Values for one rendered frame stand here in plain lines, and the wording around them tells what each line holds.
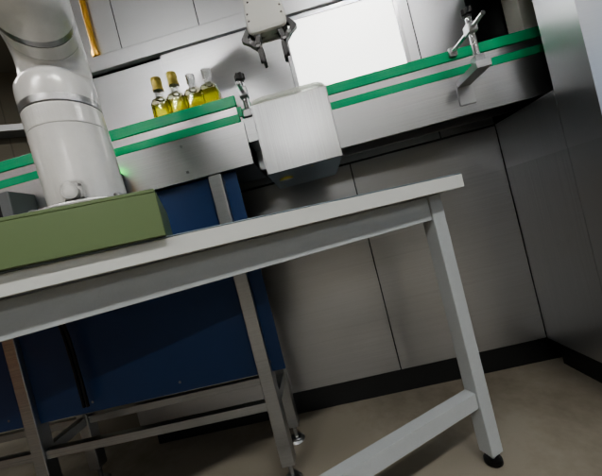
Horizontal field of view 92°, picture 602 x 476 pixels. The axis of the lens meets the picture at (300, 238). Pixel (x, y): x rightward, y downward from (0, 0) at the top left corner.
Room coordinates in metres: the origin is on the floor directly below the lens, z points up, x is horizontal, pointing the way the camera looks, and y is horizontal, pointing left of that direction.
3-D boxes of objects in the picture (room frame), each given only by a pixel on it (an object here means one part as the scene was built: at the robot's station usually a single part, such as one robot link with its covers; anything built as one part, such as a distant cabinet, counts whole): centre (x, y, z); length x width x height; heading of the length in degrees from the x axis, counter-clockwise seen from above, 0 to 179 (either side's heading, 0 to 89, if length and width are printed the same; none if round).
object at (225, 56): (1.10, -0.10, 1.32); 0.90 x 0.03 x 0.34; 87
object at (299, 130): (0.77, -0.06, 0.92); 0.27 x 0.17 x 0.15; 177
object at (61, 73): (0.56, 0.38, 1.13); 0.19 x 0.12 x 0.24; 27
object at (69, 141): (0.53, 0.36, 0.91); 0.19 x 0.19 x 0.18
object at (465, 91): (0.81, -0.58, 1.07); 0.17 x 0.05 x 0.23; 177
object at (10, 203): (0.82, 0.77, 0.96); 0.08 x 0.08 x 0.08; 87
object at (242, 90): (0.85, 0.05, 1.12); 0.17 x 0.03 x 0.12; 177
